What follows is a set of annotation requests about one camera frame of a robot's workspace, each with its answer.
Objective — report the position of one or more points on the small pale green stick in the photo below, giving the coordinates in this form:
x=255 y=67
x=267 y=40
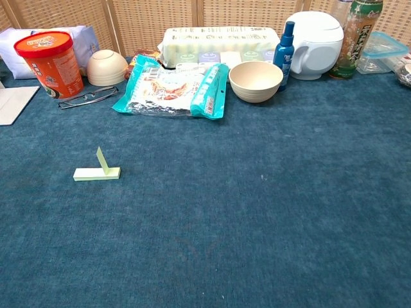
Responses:
x=86 y=174

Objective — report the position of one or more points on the blue table cloth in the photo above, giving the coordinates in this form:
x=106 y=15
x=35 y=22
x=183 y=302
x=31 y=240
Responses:
x=224 y=208

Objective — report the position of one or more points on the teal snack bag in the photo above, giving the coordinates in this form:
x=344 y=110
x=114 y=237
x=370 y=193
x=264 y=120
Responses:
x=167 y=90

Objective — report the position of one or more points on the upright beige bowl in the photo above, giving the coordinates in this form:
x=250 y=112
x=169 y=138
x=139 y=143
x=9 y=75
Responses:
x=255 y=85

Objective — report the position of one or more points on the green smiley tissue box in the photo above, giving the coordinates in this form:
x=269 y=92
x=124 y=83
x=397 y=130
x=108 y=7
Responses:
x=186 y=58
x=252 y=56

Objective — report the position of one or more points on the pink smiley tissue box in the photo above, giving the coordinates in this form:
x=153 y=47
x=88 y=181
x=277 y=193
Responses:
x=230 y=57

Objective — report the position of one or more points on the white paper roll multipack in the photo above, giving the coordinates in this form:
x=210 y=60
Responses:
x=218 y=40

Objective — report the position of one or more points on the brown cookie bag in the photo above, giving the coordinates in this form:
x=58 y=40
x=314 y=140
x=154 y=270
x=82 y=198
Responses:
x=144 y=54

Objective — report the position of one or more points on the black eyeglasses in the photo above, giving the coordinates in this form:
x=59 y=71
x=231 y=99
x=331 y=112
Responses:
x=106 y=91

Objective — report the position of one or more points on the blue spray bottle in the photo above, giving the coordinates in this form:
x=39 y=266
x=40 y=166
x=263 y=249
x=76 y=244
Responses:
x=284 y=54

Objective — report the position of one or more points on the upturned beige bowl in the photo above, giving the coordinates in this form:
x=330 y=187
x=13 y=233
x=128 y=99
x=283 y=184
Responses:
x=106 y=67

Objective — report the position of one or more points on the wicker folding screen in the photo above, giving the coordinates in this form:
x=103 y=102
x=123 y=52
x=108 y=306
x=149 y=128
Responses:
x=154 y=19

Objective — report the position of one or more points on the white rice cooker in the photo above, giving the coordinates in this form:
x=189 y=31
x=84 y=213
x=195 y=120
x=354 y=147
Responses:
x=318 y=48

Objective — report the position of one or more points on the red lidded can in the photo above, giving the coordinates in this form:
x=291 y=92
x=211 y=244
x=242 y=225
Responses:
x=54 y=64

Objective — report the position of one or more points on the green tea bottle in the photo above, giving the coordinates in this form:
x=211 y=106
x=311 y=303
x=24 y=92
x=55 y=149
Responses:
x=356 y=38

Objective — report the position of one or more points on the blue box white paper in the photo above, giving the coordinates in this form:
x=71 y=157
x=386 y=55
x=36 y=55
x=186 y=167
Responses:
x=14 y=104

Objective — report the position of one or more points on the clear container teal lid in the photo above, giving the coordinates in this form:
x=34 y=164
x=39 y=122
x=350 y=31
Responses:
x=382 y=51

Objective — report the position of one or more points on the clear glass bowl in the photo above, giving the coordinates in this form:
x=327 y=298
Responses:
x=405 y=75

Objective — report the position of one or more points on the white tissue paper pack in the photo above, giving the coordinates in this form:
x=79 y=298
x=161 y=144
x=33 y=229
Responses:
x=13 y=45

